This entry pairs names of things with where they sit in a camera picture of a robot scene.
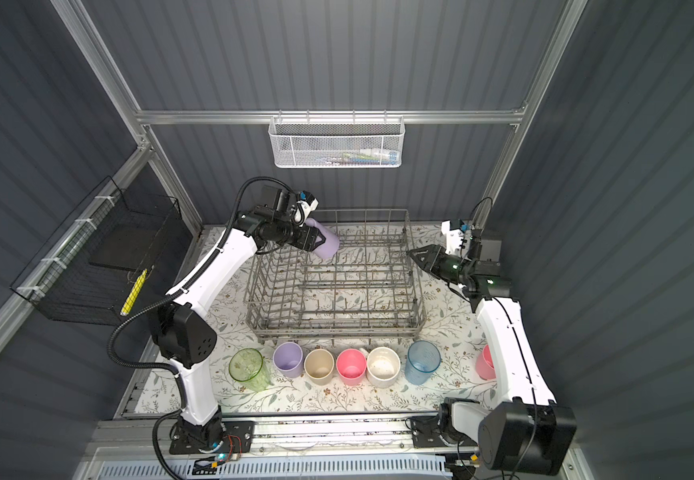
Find light purple cup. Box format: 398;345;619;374
305;218;340;261

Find blue transparent cup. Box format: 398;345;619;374
404;340;442;385

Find pink cup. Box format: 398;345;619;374
475;345;496;381
336;348;367;386

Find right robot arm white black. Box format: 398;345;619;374
407;244;577;476

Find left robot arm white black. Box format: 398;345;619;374
151;204;340;427

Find white cup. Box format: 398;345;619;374
366;347;401;388

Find items in white basket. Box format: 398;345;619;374
318;148;401;166

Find pink cup in row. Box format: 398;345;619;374
336;348;367;386

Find purple cup in row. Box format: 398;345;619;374
272;342;305;378

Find green transparent cup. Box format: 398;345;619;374
228;348;271;392

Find beige cup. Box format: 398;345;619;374
304;349;335;386

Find yellow brush in basket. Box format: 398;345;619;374
119;269;148;317

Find white ventilated front panel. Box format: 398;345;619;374
97;454;453;480

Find grey wire dish rack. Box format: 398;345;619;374
245;208;425;341

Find white mesh wall basket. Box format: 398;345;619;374
268;117;406;169

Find black corrugated cable hose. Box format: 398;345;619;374
106;175;300;480

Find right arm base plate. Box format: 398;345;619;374
405;415;477;449

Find black wire wall basket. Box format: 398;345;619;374
10;180;187;325

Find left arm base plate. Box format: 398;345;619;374
168;417;256;455

